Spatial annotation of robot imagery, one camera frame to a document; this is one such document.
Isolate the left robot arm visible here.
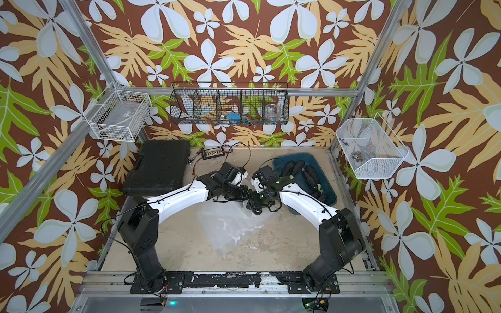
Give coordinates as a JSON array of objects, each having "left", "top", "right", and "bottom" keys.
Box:
[{"left": 117, "top": 162, "right": 248, "bottom": 297}]

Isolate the small black electronics board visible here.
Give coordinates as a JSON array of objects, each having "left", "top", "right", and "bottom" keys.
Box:
[{"left": 202, "top": 147, "right": 226, "bottom": 160}]

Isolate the teal plastic bin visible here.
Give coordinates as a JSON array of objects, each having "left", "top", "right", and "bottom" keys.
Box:
[{"left": 272, "top": 153, "right": 337, "bottom": 207}]

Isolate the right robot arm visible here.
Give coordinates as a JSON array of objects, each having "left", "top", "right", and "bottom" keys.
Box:
[{"left": 247, "top": 166, "right": 366, "bottom": 292}]

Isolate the black wire basket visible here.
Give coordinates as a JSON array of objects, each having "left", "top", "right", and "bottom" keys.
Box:
[{"left": 168, "top": 82, "right": 290, "bottom": 125}]

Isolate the white mesh basket right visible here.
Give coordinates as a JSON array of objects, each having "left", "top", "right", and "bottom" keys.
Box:
[{"left": 336, "top": 113, "right": 410, "bottom": 180}]

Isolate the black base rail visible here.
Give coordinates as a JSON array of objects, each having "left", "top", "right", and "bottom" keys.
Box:
[{"left": 123, "top": 271, "right": 340, "bottom": 296}]

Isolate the stack of clear bags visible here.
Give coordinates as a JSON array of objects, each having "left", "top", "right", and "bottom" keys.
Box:
[{"left": 195, "top": 203, "right": 271, "bottom": 257}]

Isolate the black tool case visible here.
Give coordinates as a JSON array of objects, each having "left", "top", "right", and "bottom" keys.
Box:
[{"left": 122, "top": 140, "right": 190, "bottom": 198}]

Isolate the pile of eggplants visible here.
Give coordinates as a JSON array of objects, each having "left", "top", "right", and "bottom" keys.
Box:
[{"left": 281, "top": 160, "right": 328, "bottom": 203}]

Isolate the white wire basket left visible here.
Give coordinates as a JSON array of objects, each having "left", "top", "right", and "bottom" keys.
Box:
[{"left": 86, "top": 83, "right": 152, "bottom": 142}]

